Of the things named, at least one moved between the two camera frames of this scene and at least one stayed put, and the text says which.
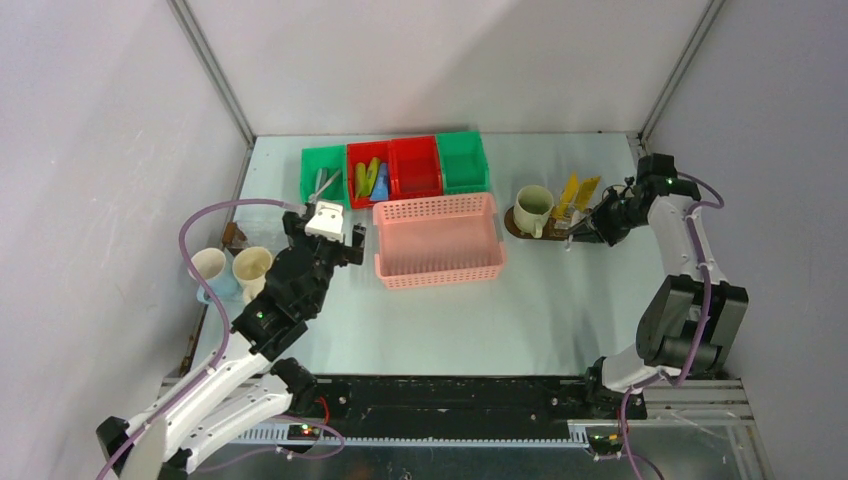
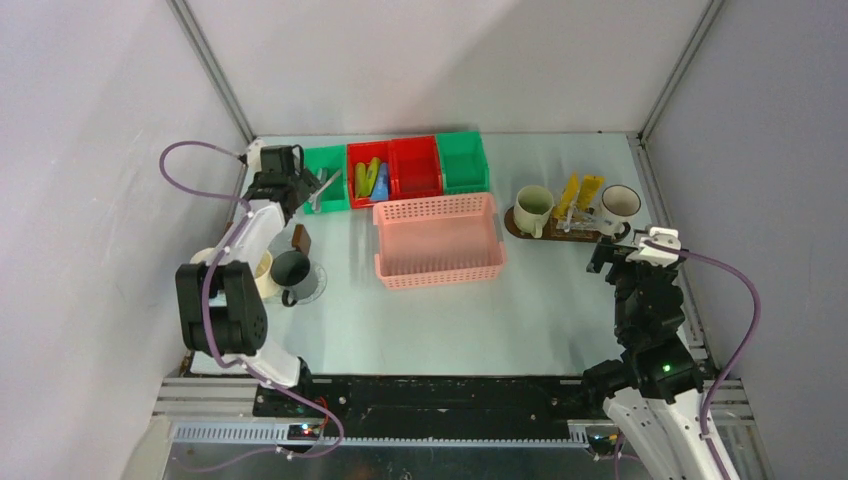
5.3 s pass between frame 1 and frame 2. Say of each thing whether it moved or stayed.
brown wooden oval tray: stayed
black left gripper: moved
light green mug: stayed
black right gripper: moved
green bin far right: stayed
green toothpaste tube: stayed
